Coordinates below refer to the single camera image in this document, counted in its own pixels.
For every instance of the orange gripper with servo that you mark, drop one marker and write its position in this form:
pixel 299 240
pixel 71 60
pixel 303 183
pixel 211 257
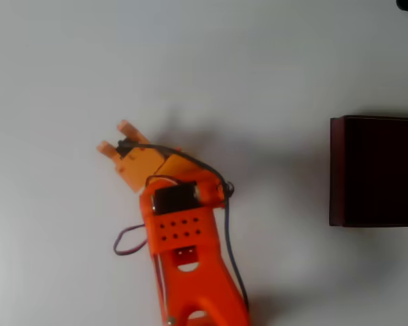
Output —
pixel 130 159

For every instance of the red-orange robot arm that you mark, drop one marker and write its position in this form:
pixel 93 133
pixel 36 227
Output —
pixel 190 271

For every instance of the dark red open box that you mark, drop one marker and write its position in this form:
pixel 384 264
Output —
pixel 381 169

